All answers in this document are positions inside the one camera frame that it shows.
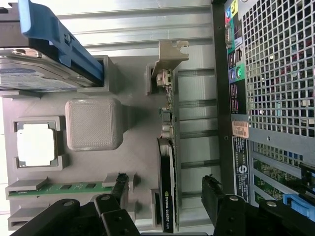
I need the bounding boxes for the green RAM stick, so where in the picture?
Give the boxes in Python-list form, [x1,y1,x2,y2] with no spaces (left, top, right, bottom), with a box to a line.
[8,181,116,197]

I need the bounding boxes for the blue case latch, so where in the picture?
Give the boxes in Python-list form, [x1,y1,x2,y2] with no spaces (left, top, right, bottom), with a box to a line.
[283,194,313,219]

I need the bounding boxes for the grey plastic parts rack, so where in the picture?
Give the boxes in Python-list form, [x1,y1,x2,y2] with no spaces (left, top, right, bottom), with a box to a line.
[0,55,182,233]

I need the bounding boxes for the silver CPU chip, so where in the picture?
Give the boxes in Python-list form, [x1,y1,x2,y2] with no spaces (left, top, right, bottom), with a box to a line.
[16,124,56,167]

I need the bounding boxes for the open dark grey PC case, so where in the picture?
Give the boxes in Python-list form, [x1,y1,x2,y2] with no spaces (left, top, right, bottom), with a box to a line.
[211,0,315,222]

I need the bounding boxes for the hard disk in blue carrier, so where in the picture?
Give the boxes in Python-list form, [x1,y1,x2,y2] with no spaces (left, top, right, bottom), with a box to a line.
[0,0,104,93]

